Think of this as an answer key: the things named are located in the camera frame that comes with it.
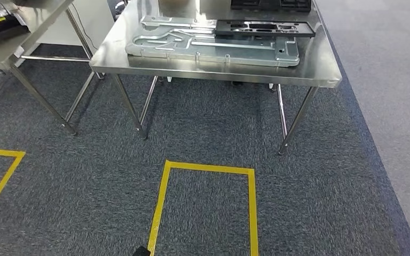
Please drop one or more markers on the black plastic frame part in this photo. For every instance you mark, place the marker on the black plastic frame part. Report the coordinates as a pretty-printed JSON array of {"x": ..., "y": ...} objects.
[
  {"x": 222, "y": 32},
  {"x": 272, "y": 4}
]

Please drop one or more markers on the stainless steel table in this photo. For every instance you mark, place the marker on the stainless steel table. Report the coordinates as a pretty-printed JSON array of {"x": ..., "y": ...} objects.
[{"x": 0, "y": 53}]

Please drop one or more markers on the black box with yellow label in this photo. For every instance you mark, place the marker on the black box with yellow label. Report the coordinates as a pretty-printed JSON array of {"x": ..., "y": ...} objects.
[{"x": 3, "y": 28}]

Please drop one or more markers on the yellow floor tape square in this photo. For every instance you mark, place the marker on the yellow floor tape square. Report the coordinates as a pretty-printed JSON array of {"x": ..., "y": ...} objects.
[{"x": 252, "y": 212}]

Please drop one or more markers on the grooved aluminium jig plate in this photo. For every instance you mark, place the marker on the grooved aluminium jig plate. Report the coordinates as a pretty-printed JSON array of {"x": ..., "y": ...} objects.
[{"x": 176, "y": 49}]

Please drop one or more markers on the black robot foot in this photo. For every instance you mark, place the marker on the black robot foot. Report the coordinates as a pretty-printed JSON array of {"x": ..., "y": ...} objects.
[{"x": 141, "y": 252}]

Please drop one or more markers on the stainless steel workbench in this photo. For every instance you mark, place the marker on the stainless steel workbench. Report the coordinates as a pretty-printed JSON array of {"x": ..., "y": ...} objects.
[{"x": 212, "y": 74}]

